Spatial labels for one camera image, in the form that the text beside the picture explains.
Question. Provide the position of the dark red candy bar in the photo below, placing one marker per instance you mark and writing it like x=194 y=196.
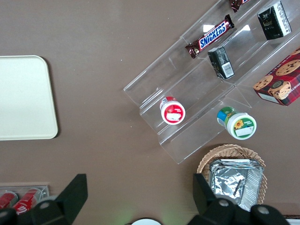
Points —
x=234 y=4

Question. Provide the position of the red chocolate chip cookie box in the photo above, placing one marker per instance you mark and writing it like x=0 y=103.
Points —
x=283 y=84

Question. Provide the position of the clear acrylic tiered shelf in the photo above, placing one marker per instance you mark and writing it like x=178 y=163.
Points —
x=164 y=70

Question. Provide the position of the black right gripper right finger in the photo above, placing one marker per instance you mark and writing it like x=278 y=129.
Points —
x=206 y=206

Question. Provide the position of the white round object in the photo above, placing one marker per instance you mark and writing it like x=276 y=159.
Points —
x=146 y=222

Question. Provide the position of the Snickers chocolate bar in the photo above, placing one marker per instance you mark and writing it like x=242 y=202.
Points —
x=212 y=37

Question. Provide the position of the small black barcode box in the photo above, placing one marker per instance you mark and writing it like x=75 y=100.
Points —
x=220 y=61

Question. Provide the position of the tall black carton box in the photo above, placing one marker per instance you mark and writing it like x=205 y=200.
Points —
x=272 y=23

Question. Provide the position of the round wicker basket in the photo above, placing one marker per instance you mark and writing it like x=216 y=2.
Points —
x=225 y=150

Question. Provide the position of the red cola can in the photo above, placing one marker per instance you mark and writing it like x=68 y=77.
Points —
x=25 y=199
x=7 y=199

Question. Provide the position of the foil wrapped sandwich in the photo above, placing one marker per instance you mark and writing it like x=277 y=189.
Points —
x=225 y=182
x=254 y=187

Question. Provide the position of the red lid white jar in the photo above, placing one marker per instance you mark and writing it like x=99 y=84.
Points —
x=173 y=113

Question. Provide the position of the clear acrylic can holder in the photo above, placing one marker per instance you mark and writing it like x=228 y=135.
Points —
x=44 y=189

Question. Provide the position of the green lid sunflower jar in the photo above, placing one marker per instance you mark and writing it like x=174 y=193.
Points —
x=241 y=125

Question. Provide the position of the cream plastic tray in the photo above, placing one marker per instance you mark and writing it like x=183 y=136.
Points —
x=23 y=98

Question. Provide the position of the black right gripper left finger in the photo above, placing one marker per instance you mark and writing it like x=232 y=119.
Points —
x=70 y=194

